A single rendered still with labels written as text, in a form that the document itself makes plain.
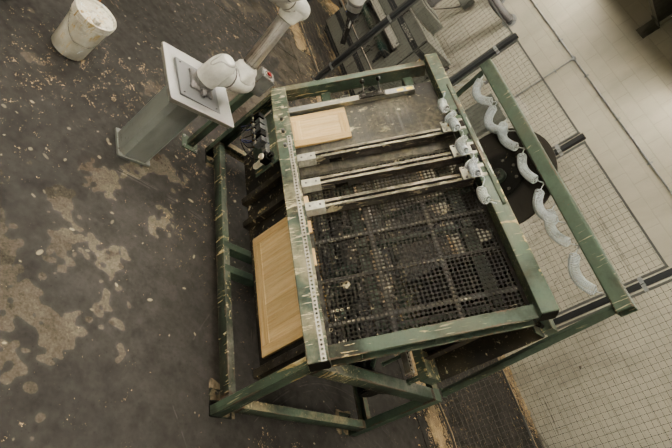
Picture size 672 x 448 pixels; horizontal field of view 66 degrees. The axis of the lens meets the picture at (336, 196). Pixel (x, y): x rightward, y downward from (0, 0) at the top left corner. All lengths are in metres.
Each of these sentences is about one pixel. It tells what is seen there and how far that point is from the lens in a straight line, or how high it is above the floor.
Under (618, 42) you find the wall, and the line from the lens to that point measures 8.76.
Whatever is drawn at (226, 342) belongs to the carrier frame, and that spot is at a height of 0.18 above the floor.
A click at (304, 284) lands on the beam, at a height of 0.85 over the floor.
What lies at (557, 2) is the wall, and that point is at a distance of 9.41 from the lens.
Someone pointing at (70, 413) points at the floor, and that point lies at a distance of 2.90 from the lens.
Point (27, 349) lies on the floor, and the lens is 2.91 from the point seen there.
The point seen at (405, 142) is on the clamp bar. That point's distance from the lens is 3.55.
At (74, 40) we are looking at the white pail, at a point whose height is 0.16.
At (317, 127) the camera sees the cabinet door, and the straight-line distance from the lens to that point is 3.76.
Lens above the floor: 2.47
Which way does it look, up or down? 25 degrees down
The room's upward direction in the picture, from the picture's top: 56 degrees clockwise
